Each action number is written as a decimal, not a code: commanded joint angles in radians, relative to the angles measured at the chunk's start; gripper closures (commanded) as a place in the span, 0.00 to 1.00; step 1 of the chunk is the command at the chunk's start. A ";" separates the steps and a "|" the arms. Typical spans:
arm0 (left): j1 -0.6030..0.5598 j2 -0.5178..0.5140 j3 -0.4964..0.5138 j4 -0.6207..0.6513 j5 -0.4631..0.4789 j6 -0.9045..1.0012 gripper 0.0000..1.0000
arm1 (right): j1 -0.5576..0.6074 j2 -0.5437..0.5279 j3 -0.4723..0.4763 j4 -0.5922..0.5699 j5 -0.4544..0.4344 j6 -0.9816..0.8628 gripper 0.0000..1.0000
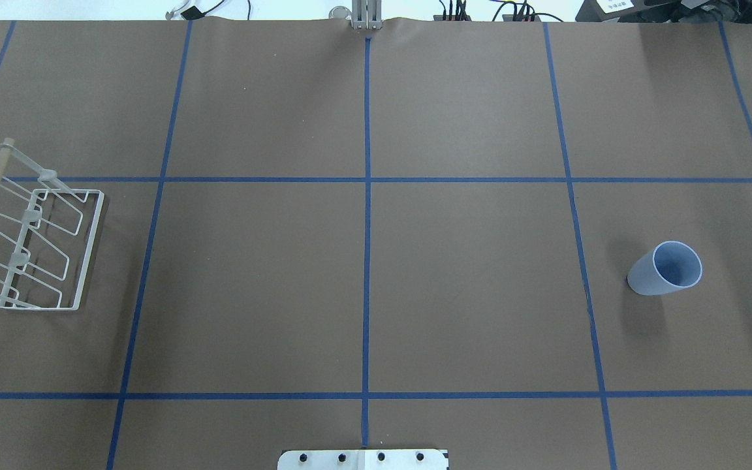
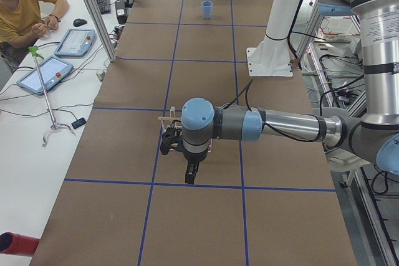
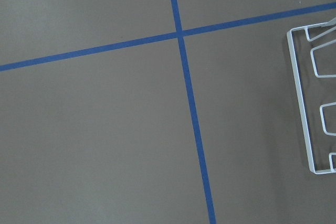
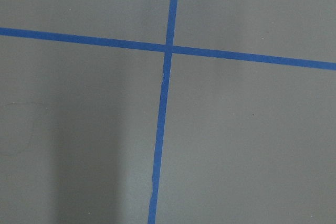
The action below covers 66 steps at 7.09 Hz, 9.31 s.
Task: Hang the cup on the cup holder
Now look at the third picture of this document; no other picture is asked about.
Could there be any white wire cup holder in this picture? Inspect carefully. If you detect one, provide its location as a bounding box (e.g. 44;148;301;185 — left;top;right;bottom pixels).
286;18;335;175

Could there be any blue tape line lengthwise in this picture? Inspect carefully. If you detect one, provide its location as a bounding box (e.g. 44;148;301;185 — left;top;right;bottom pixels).
171;0;216;223

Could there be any blue tape line crosswise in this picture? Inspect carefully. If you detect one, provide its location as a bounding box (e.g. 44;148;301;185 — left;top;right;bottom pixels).
1;2;335;72

